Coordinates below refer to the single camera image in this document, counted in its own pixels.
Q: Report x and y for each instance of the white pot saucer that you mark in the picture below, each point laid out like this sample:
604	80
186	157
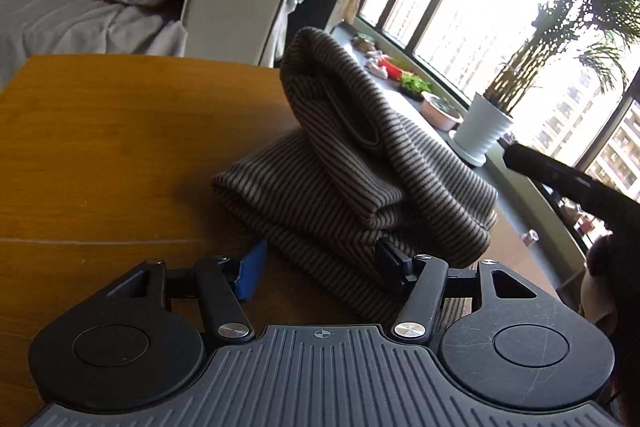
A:
462	153

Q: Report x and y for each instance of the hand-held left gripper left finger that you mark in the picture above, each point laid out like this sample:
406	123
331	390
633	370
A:
251	271

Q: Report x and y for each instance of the brown striped sweater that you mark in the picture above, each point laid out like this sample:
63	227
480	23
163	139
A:
345	187

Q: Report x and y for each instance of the pink bowl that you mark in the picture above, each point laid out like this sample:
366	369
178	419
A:
440	113

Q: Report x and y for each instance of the red toy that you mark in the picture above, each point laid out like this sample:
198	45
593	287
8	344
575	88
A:
390	68

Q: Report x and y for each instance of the small green leafy plant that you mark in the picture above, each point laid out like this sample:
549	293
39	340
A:
414	84

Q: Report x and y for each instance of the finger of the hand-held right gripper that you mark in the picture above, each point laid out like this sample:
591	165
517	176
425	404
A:
560	179

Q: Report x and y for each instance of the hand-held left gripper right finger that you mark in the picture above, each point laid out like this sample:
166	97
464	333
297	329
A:
396	263

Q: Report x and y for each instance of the white ribbed plant pot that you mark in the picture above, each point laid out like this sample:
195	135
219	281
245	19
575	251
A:
482	129

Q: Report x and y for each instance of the small cup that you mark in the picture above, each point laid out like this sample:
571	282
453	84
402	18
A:
530	238

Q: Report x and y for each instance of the person's dark clothing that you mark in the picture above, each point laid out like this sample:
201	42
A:
622	307

